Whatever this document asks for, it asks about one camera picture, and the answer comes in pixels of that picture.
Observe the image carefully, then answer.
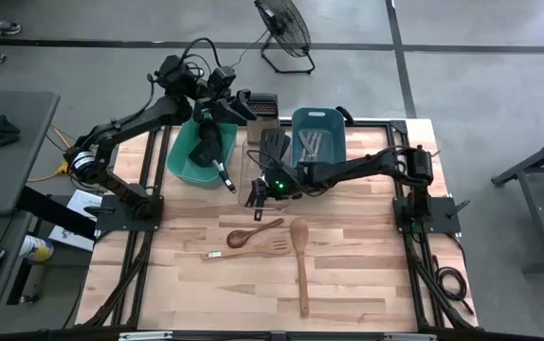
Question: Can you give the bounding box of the yellow power cable with plug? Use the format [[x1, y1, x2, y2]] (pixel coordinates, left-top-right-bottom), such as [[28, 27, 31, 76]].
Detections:
[[27, 125, 72, 184]]

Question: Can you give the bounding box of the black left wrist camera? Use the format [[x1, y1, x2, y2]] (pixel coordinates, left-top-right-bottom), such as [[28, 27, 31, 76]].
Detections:
[[208, 65, 238, 92]]

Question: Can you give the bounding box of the black fan power cable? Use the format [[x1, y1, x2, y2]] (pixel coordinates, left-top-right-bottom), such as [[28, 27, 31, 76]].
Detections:
[[227, 30, 271, 67]]

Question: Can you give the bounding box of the clear plastic container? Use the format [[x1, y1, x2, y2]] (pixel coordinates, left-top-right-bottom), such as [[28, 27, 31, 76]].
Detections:
[[237, 136, 295, 212]]

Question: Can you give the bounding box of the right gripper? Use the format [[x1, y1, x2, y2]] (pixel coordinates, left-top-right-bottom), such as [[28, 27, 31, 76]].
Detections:
[[245, 163, 304, 223]]

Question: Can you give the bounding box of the black slotted spatula black handle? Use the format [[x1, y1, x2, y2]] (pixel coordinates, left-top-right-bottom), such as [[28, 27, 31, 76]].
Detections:
[[259, 127, 286, 171]]

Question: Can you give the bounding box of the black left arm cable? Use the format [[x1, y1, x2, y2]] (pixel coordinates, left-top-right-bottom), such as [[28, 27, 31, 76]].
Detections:
[[146, 36, 224, 115]]

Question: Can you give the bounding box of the white and yellow can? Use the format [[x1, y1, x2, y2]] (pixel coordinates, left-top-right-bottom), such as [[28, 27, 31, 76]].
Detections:
[[18, 234, 55, 264]]

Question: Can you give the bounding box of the black aluminium table frame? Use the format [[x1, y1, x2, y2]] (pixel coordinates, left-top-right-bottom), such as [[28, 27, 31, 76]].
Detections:
[[75, 117, 480, 332]]

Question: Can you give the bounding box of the coiled black cable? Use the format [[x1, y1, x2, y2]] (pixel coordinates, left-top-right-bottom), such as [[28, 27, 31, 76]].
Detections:
[[430, 255, 475, 316]]

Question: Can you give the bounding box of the grey desk surface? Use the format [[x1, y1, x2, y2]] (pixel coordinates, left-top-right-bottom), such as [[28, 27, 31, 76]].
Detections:
[[0, 210, 34, 335], [0, 90, 61, 217]]

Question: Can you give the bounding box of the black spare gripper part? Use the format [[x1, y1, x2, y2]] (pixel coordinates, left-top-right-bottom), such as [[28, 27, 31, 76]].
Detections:
[[0, 113, 21, 147]]

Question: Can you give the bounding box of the metal box grater black handle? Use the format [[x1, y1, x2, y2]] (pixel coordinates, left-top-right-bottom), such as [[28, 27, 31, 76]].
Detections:
[[245, 92, 281, 146]]

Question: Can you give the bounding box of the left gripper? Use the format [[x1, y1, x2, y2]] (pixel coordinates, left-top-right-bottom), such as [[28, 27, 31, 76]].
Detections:
[[193, 87, 258, 127]]

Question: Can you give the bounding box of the silver metal bracket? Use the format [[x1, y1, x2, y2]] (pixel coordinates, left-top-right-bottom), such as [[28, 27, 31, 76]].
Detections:
[[118, 331, 173, 341], [383, 332, 439, 341]]

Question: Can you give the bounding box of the black plastic ladle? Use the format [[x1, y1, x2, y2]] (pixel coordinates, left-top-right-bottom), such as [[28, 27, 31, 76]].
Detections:
[[198, 120, 225, 155]]

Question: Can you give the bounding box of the light wooden slotted spatula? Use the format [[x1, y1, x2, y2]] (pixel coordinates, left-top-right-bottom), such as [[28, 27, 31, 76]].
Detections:
[[200, 238, 294, 260]]

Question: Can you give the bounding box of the green plastic bin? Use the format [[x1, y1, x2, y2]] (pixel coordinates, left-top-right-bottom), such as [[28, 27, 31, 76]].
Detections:
[[166, 116, 239, 189]]

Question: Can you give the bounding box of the blue-grey plastic bin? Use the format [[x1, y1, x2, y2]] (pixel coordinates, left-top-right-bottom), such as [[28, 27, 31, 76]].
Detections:
[[290, 107, 348, 167]]

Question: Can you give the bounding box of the white paper booklet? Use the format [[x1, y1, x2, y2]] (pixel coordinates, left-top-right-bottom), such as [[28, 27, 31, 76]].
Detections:
[[47, 188, 105, 252]]

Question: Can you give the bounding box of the black floor fan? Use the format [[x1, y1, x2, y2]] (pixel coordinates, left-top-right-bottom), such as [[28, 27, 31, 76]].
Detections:
[[253, 0, 317, 76]]

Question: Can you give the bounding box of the long bamboo spoon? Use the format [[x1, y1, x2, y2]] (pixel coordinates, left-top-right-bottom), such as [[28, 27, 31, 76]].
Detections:
[[289, 217, 311, 317]]

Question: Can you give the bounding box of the dark brown wooden spoon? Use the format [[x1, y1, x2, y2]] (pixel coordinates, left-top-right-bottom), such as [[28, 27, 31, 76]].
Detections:
[[226, 217, 285, 250]]

